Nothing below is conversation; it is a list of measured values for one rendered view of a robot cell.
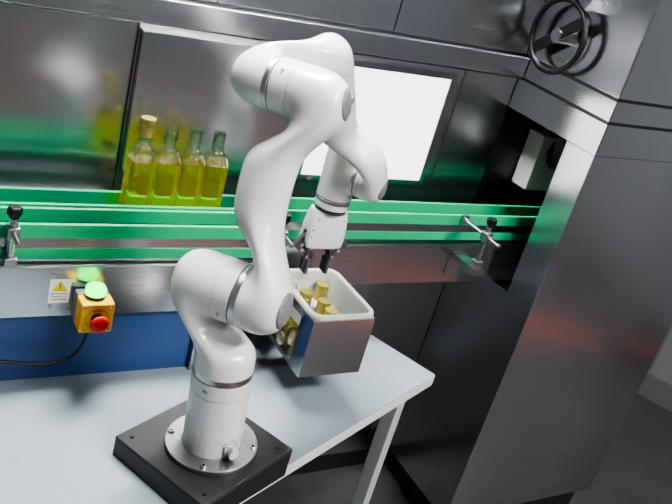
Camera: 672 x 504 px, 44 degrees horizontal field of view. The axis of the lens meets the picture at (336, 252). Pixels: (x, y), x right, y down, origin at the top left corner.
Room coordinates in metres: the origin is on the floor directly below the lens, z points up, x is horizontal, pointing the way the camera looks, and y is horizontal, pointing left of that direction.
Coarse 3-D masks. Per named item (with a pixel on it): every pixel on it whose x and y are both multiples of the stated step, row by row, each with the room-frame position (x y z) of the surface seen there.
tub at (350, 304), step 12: (300, 276) 1.88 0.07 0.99; (312, 276) 1.90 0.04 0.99; (324, 276) 1.92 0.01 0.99; (336, 276) 1.91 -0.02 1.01; (300, 288) 1.88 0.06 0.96; (312, 288) 1.90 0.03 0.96; (336, 288) 1.90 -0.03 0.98; (348, 288) 1.86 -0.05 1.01; (300, 300) 1.73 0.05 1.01; (312, 300) 1.88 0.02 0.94; (336, 300) 1.88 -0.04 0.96; (348, 300) 1.85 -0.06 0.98; (360, 300) 1.82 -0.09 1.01; (312, 312) 1.69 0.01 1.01; (348, 312) 1.83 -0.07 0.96; (360, 312) 1.80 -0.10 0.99; (372, 312) 1.77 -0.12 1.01
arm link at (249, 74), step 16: (256, 48) 1.50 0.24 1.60; (272, 48) 1.51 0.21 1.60; (288, 48) 1.53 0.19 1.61; (304, 48) 1.54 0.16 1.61; (320, 48) 1.55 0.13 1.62; (336, 48) 1.58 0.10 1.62; (240, 64) 1.46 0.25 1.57; (256, 64) 1.46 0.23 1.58; (272, 64) 1.46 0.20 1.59; (320, 64) 1.55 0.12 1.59; (336, 64) 1.57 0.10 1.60; (352, 64) 1.63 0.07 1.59; (240, 80) 1.45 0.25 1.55; (256, 80) 1.44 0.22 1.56; (352, 80) 1.64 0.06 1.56; (240, 96) 1.47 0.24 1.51; (256, 96) 1.45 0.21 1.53; (352, 96) 1.66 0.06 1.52
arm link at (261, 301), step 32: (288, 64) 1.46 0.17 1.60; (288, 96) 1.42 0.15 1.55; (320, 96) 1.41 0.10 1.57; (288, 128) 1.42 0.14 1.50; (320, 128) 1.40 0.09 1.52; (256, 160) 1.40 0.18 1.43; (288, 160) 1.40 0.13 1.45; (256, 192) 1.38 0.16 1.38; (288, 192) 1.41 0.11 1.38; (256, 224) 1.37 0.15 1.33; (256, 256) 1.34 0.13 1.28; (256, 288) 1.32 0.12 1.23; (288, 288) 1.37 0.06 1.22; (256, 320) 1.31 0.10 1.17
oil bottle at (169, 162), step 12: (168, 156) 1.75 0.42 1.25; (180, 156) 1.78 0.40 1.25; (156, 168) 1.75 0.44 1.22; (168, 168) 1.75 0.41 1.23; (180, 168) 1.77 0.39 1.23; (156, 180) 1.74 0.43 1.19; (168, 180) 1.76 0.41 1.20; (156, 192) 1.74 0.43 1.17; (168, 192) 1.76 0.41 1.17; (156, 204) 1.75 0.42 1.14; (168, 204) 1.76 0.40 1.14
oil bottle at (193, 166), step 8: (184, 152) 1.80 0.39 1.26; (192, 152) 1.80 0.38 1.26; (200, 152) 1.82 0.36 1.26; (184, 160) 1.78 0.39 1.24; (192, 160) 1.79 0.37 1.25; (200, 160) 1.80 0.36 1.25; (184, 168) 1.78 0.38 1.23; (192, 168) 1.79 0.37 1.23; (200, 168) 1.80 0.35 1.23; (184, 176) 1.78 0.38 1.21; (192, 176) 1.79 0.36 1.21; (200, 176) 1.80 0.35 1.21; (184, 184) 1.78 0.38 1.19; (192, 184) 1.79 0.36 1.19; (200, 184) 1.80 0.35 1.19; (176, 192) 1.78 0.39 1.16; (184, 192) 1.78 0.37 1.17; (192, 192) 1.79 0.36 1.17; (176, 200) 1.78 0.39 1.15; (184, 200) 1.78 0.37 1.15; (192, 200) 1.79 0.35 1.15
